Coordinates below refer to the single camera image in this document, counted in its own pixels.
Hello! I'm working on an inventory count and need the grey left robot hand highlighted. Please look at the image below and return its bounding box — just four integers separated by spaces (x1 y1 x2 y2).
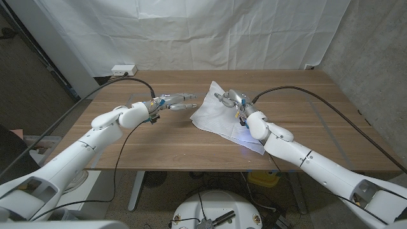
146 93 198 115

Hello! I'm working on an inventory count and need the clear plastic bin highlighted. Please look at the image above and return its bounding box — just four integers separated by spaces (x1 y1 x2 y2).
24 135 63 160

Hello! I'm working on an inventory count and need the black round fan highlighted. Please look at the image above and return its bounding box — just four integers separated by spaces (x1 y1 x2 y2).
142 170 168 188

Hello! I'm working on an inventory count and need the white striped handkerchief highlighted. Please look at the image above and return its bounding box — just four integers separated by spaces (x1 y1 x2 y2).
190 80 266 156

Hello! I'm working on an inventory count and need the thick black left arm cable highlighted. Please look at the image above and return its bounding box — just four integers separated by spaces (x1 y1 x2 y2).
0 77 156 179

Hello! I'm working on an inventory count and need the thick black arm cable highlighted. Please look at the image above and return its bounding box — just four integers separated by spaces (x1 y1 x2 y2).
251 85 407 175
0 77 156 179

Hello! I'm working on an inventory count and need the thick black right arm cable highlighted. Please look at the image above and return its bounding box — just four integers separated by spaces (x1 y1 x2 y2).
251 85 407 175

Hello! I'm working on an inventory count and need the person in black clothes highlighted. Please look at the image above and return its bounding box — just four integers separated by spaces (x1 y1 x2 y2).
0 123 41 185

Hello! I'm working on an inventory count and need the white backdrop sheet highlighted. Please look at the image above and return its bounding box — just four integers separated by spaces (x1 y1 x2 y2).
33 0 352 78

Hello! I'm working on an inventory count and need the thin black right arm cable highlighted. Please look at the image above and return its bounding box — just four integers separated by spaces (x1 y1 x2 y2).
266 152 390 226

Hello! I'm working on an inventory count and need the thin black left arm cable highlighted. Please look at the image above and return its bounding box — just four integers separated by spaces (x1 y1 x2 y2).
30 119 153 222

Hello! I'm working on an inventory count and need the white robot torso base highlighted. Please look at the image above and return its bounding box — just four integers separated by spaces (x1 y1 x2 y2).
170 190 264 229

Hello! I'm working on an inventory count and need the black tool on base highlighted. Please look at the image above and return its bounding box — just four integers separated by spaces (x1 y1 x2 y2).
197 209 237 229

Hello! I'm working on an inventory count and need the yellow object under table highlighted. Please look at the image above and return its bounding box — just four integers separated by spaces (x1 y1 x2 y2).
247 170 280 188

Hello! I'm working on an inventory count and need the white table leg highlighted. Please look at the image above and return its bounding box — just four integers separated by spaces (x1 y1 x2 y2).
127 170 146 212

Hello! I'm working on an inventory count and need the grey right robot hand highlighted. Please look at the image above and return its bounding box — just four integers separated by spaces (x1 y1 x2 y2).
214 88 258 120

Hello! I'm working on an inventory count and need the white power strip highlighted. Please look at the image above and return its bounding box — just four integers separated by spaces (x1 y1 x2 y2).
111 64 139 77

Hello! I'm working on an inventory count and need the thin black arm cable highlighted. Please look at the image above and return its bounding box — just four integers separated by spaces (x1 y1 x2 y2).
30 119 153 222
266 152 390 226

